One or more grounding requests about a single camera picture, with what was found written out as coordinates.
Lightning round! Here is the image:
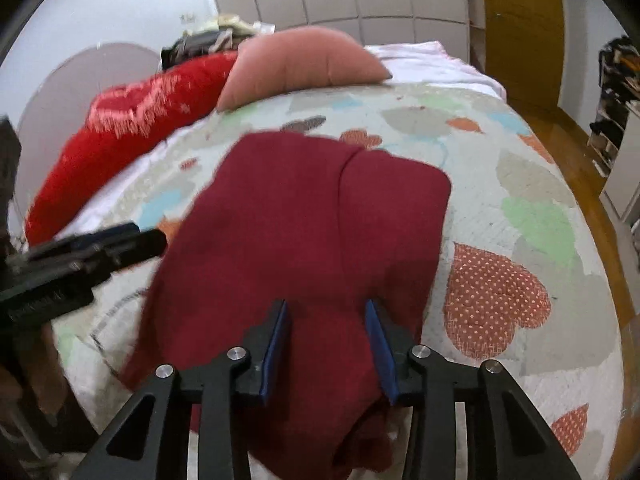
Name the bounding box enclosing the dark red garment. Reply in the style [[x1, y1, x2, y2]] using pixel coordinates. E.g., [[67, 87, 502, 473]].
[[120, 131, 451, 479]]

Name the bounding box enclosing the pile of clothes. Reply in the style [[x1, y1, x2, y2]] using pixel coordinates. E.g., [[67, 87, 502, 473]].
[[160, 14, 276, 72]]

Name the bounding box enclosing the heart patterned quilt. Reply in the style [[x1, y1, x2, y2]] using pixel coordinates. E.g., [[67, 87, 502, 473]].
[[70, 84, 624, 479]]

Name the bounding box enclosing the round grey headboard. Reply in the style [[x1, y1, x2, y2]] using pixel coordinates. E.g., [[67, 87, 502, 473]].
[[14, 42, 160, 219]]

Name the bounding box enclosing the red floral blanket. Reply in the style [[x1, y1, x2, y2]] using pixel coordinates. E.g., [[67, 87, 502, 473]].
[[25, 52, 236, 246]]

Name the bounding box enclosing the white fleece sheet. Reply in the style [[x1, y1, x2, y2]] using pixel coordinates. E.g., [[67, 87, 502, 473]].
[[364, 41, 506, 101]]

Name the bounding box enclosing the cluttered shelf rack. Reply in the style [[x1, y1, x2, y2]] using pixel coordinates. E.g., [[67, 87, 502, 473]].
[[588, 36, 639, 177]]

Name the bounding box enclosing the wooden door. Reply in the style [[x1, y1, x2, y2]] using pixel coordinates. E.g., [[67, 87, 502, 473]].
[[484, 0, 565, 110]]

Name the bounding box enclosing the pink corduroy pillow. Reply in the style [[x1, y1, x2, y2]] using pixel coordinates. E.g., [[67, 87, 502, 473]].
[[216, 26, 392, 112]]

